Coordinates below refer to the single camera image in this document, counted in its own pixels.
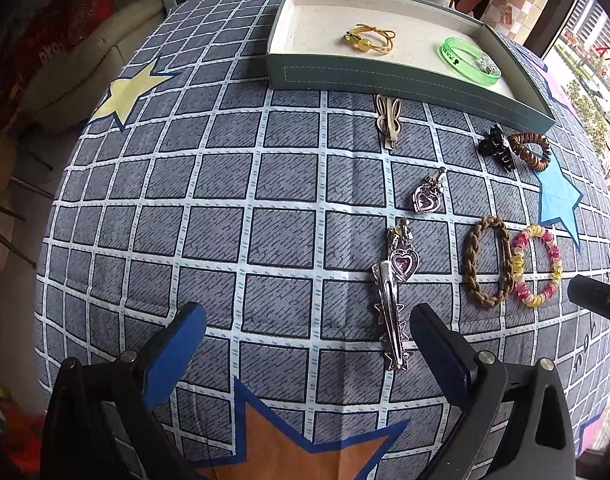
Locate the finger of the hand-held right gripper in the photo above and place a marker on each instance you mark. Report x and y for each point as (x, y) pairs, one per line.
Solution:
(597, 297)

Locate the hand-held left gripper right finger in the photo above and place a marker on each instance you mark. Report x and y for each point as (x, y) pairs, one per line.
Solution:
(437, 345)

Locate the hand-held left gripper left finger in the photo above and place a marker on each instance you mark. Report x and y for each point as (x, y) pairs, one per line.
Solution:
(177, 350)

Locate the silver star hair clip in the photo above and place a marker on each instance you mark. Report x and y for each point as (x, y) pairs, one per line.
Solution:
(390, 305)

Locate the pink heart silver earring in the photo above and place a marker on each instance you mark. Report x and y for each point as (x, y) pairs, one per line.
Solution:
(402, 262)
(426, 197)

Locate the black claw hair clip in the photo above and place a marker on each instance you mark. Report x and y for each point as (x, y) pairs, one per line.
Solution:
(495, 147)

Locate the beige bunny hair clip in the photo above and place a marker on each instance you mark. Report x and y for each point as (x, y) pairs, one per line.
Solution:
(387, 120)

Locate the grey-green cardboard tray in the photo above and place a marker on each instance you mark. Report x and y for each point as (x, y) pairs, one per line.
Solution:
(325, 35)

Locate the grid star printed tablecloth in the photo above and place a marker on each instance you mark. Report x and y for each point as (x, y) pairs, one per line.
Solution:
(235, 210)

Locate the clear crystal hair clip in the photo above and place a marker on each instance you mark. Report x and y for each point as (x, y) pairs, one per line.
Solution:
(486, 62)

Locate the white sofa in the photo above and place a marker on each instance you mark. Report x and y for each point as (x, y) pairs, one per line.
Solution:
(85, 80)

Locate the dark window frame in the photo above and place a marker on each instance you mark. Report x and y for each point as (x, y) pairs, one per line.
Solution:
(555, 15)

